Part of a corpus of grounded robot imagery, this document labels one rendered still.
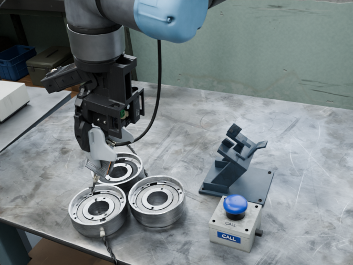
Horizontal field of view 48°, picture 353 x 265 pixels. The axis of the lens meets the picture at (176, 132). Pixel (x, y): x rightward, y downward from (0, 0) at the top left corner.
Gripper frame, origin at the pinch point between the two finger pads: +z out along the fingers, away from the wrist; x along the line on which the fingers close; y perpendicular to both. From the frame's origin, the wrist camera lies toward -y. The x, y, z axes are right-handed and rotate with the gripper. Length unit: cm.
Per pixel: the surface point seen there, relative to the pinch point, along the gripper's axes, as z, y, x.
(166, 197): 10.1, 10.6, 4.7
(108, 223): 9.0, 5.0, -6.1
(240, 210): 2.7, 25.5, 1.8
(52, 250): 41.4, -20.1, 0.5
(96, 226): 9.2, 3.5, -7.6
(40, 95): 35, -65, 49
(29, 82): 93, -153, 120
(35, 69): 79, -142, 119
